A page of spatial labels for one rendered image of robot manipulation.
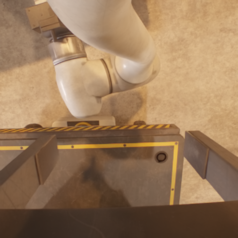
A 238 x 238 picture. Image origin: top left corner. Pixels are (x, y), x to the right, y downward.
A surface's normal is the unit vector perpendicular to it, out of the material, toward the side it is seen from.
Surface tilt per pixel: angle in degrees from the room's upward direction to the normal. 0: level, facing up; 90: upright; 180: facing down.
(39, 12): 0
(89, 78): 22
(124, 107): 0
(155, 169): 0
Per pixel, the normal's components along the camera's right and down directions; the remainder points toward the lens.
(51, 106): 0.02, 0.25
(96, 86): 0.44, 0.27
